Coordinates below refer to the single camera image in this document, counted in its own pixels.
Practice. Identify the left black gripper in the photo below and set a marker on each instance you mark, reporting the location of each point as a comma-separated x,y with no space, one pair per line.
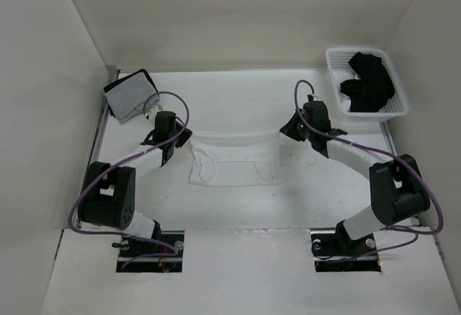
184,136

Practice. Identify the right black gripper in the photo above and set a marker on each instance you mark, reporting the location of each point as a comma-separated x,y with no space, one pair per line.
289,128

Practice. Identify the white tank top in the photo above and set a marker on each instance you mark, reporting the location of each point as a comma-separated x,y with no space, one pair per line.
241,160

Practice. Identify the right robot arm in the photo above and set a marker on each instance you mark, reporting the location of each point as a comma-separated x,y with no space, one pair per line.
396,190

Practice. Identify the black tank top in basket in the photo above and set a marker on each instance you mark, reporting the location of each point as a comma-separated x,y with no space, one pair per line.
374,87

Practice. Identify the white plastic basket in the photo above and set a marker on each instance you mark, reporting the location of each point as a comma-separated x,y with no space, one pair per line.
339,70

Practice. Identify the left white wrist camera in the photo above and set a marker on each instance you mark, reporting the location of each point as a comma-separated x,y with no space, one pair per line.
150,109

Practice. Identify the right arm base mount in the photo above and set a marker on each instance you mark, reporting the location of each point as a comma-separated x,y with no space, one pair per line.
331,255

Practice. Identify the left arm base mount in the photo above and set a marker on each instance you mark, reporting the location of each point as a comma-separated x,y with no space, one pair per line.
135,256

